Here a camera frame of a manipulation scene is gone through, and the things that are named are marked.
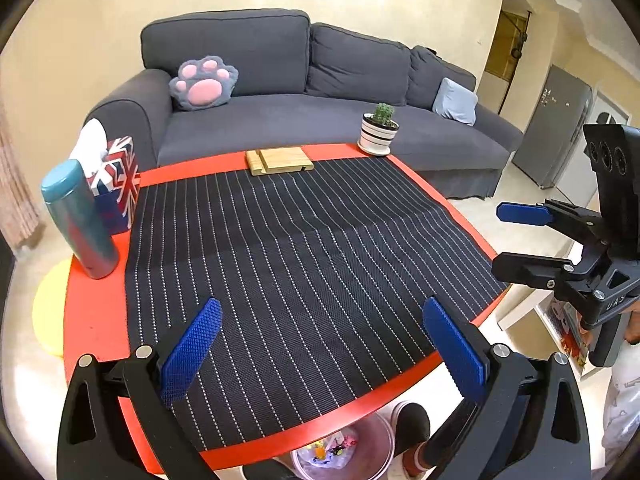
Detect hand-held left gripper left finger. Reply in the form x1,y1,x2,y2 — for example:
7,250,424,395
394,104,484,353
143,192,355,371
56,297,223,480

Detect person's right hand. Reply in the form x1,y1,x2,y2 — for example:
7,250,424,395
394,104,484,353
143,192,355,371
624,299,640,347

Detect teal thermos bottle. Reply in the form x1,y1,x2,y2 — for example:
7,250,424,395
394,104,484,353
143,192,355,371
41,159,120,280

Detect red printed box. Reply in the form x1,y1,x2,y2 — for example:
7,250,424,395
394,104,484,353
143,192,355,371
550,295,588,366

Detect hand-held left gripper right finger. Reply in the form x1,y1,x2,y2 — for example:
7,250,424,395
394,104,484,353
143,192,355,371
422,297,593,480

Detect wooden phone stand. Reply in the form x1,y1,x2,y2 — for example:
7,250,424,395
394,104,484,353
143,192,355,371
245,146,316,177

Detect white tissue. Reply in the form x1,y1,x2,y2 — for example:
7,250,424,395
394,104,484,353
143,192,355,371
69,119,108,173

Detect brown wooden door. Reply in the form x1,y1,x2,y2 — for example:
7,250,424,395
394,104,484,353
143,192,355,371
484,0,533,83

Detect black white striped table mat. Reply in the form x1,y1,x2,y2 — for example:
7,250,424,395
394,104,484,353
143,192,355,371
125,155,508,453

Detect cactus in striped pot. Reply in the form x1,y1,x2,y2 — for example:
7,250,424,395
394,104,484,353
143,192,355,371
361,103,401,151

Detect dark grey fabric sofa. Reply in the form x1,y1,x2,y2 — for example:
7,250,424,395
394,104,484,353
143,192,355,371
85,8,525,200

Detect light blue pillow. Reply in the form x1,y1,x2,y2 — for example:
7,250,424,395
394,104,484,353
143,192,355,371
432,78,478,126

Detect black shoe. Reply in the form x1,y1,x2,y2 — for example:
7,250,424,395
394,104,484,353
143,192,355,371
397,402,432,478

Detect flag print tissue box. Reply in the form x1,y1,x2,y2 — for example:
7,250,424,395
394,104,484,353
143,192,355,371
86,136,141,235

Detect grey pink paw cushion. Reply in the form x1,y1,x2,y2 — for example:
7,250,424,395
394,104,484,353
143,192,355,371
168,57,239,112

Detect pink plastic waste bin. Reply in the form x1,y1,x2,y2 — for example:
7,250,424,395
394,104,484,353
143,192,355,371
291,414,397,480

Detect grey refrigerator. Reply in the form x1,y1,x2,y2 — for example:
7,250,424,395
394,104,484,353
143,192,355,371
511,64,594,191

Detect beige patterned curtain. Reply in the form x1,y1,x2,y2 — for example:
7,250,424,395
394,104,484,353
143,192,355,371
0,105,41,251

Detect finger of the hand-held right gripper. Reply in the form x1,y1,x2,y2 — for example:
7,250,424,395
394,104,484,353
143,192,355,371
491,251,582,292
496,199,611,248

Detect yellow round stool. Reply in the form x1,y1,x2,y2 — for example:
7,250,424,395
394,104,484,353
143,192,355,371
31,259,73,358

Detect white crumpled plastic wrap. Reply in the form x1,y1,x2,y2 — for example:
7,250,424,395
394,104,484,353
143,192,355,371
298,442,366,471

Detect white shelf unit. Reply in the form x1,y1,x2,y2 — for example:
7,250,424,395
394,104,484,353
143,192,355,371
497,287,601,383

